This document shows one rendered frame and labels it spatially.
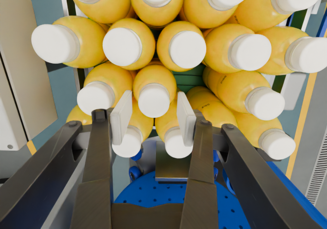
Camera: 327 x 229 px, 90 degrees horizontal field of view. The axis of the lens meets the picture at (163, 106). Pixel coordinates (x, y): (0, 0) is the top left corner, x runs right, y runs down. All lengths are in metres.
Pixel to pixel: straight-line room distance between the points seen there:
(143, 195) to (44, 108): 0.26
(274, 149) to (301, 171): 2.08
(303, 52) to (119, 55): 0.20
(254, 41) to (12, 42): 0.30
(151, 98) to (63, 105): 1.43
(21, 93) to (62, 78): 1.23
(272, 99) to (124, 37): 0.19
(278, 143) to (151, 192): 0.27
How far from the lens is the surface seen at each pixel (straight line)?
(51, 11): 1.49
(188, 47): 0.19
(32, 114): 0.32
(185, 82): 0.41
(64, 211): 0.89
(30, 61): 0.32
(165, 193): 0.41
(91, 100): 0.21
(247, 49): 0.21
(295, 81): 0.58
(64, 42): 0.21
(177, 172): 0.35
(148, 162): 0.48
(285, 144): 0.29
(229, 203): 0.42
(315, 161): 2.35
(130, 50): 0.19
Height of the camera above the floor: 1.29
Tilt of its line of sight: 68 degrees down
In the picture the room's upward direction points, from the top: 176 degrees clockwise
